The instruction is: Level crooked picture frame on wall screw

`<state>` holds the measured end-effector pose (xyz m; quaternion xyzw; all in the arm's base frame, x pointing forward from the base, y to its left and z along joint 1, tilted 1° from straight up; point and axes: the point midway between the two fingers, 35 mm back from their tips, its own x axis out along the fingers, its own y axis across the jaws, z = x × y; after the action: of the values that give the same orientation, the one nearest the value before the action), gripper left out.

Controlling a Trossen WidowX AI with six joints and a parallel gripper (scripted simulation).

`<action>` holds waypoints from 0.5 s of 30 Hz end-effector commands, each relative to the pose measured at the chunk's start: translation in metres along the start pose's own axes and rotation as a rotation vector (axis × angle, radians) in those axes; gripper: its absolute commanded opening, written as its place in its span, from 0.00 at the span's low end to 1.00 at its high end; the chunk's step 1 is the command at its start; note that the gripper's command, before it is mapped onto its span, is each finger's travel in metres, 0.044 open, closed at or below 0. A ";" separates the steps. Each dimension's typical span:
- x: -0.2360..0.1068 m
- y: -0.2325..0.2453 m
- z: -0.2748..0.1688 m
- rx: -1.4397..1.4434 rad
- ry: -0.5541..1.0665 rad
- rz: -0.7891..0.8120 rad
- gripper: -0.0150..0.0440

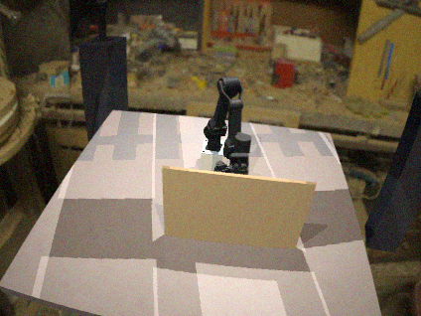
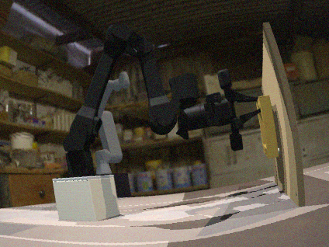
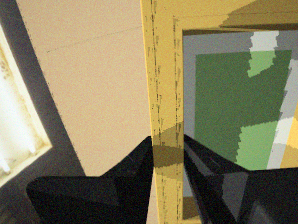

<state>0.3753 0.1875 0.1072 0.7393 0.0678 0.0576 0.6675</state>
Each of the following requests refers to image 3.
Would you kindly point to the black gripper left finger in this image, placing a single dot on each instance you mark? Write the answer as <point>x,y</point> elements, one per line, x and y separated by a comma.
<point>122,193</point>

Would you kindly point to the yellow picture frame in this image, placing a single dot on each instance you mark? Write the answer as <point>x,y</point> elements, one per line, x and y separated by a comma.
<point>225,73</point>

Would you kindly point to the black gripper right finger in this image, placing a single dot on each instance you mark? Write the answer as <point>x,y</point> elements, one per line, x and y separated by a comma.
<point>224,192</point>

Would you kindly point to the tan rectangular board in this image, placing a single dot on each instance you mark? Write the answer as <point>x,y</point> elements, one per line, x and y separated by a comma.
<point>91,53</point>

